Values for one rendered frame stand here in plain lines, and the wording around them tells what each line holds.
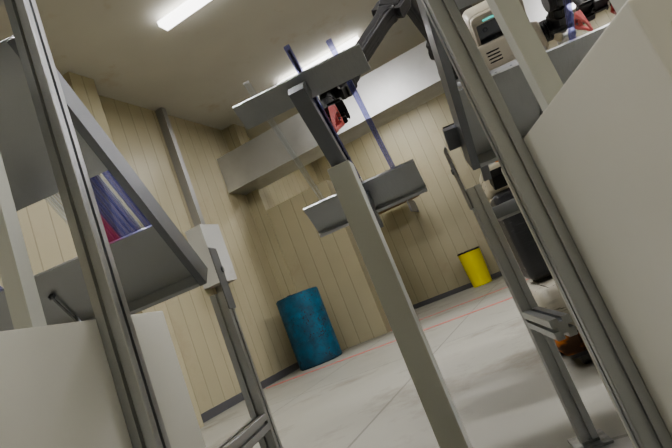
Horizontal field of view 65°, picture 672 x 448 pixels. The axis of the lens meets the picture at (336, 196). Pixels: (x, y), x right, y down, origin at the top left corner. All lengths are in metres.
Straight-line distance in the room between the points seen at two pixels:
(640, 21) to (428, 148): 9.22
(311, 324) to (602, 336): 5.51
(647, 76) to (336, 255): 6.56
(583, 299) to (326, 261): 6.27
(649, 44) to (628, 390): 0.54
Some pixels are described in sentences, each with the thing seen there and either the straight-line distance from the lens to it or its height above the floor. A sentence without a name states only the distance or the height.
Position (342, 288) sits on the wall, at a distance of 6.96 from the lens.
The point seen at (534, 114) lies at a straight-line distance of 1.41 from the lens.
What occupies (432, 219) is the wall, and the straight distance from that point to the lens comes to 9.56.
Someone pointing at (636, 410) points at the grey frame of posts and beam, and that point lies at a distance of 0.89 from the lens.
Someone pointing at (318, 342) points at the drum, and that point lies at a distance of 6.26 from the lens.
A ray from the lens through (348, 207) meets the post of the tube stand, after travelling 1.27.
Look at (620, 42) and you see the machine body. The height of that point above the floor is 0.60.
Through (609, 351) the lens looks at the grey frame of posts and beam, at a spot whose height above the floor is 0.29.
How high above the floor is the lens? 0.48
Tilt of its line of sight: 12 degrees up
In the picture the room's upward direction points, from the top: 22 degrees counter-clockwise
